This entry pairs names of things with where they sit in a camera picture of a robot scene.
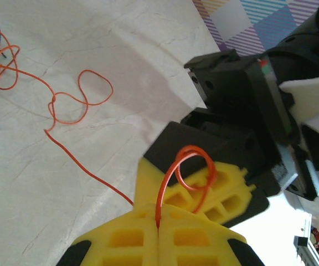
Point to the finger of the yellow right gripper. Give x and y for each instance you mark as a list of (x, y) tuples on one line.
[(181, 141), (231, 191)]

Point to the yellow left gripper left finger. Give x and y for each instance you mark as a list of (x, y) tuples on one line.
[(126, 238)]

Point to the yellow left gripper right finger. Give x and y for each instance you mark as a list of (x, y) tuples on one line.
[(192, 238)]

